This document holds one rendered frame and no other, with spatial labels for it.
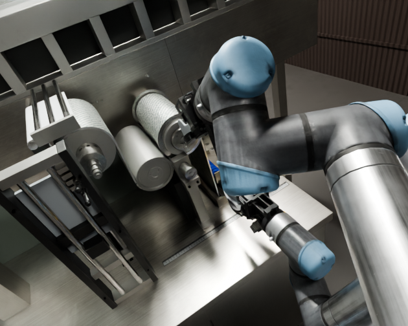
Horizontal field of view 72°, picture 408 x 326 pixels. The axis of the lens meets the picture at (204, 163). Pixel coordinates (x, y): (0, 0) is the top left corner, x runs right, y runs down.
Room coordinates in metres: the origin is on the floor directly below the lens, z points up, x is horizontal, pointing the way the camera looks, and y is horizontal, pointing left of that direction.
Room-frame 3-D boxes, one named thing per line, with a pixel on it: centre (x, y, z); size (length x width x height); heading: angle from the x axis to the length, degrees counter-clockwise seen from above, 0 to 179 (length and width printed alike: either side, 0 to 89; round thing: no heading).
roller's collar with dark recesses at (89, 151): (0.62, 0.27, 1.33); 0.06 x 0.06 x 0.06; 19
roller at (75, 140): (0.77, 0.32, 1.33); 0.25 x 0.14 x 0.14; 19
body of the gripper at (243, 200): (0.48, -0.10, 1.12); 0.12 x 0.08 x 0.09; 19
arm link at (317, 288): (0.31, -0.15, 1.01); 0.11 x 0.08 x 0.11; 170
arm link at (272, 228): (0.40, -0.13, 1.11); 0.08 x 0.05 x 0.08; 109
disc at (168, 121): (0.72, 0.04, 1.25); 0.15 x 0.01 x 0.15; 109
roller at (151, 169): (0.80, 0.19, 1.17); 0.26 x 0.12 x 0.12; 19
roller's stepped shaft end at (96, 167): (0.56, 0.25, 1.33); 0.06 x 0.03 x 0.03; 19
